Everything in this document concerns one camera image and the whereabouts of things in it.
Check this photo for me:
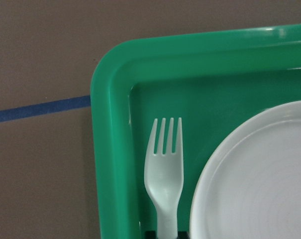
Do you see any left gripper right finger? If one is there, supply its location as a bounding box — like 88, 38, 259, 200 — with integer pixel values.
177, 231, 190, 239

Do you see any white round plate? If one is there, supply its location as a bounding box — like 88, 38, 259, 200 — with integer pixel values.
190, 101, 301, 239

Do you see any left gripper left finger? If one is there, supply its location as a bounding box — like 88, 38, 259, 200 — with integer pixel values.
144, 231, 157, 239

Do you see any white plastic fork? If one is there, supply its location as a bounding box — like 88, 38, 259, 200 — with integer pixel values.
144, 118, 184, 239

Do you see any crosswise blue tape strip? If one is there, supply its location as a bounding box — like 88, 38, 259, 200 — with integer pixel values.
0, 95, 91, 122

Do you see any green plastic tray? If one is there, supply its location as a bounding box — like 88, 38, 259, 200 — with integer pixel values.
91, 24, 301, 239

